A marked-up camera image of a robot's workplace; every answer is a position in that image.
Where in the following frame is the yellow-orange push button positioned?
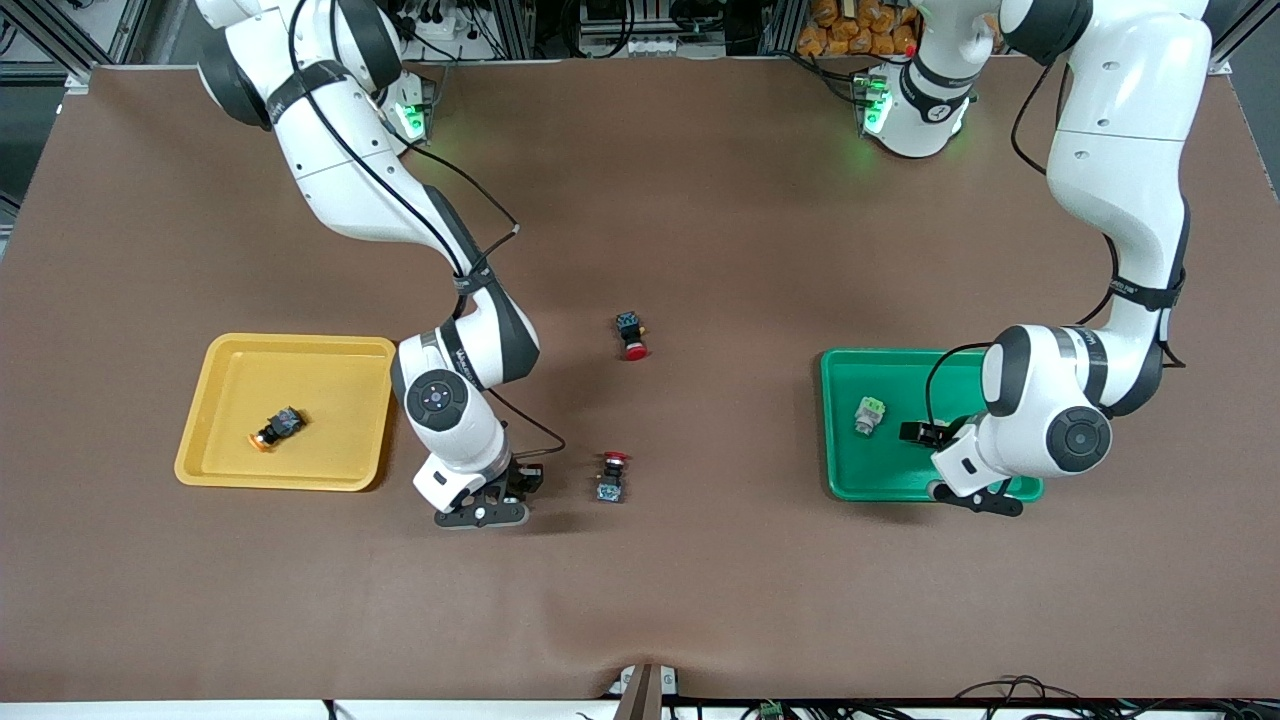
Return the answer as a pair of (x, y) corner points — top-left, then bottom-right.
(247, 406), (305, 453)

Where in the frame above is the green plastic tray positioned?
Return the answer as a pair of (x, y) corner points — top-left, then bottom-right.
(820, 348), (1045, 503)

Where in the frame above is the yellow plastic tray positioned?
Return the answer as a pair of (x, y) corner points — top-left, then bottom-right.
(174, 333), (399, 492)

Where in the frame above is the brown table mat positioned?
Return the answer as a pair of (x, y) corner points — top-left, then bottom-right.
(0, 55), (1280, 701)

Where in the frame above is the pile of orange packets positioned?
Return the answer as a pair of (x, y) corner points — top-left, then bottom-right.
(797, 0), (919, 57)

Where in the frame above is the white power strip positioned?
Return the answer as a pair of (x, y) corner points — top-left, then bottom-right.
(578, 35), (703, 59)

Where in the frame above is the power strip with black plugs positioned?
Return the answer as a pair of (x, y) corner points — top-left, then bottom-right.
(395, 0), (466, 46)

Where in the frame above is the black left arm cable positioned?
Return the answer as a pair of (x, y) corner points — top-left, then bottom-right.
(925, 60), (1191, 431)

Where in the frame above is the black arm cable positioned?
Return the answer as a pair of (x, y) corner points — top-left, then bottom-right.
(288, 0), (567, 456)
(925, 60), (1191, 431)

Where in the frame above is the black cable bundle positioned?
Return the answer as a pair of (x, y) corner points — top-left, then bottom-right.
(950, 676), (1280, 720)

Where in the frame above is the metal table edge bracket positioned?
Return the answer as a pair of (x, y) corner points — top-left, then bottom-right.
(608, 663), (681, 720)

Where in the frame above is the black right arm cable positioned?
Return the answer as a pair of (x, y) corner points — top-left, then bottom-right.
(288, 0), (567, 456)

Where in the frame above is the aluminium frame post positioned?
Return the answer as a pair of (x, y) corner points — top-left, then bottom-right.
(495, 0), (541, 59)
(757, 0), (806, 56)

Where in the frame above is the aluminium frame rail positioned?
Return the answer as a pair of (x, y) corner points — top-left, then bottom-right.
(1205, 0), (1280, 76)
(0, 0), (151, 96)

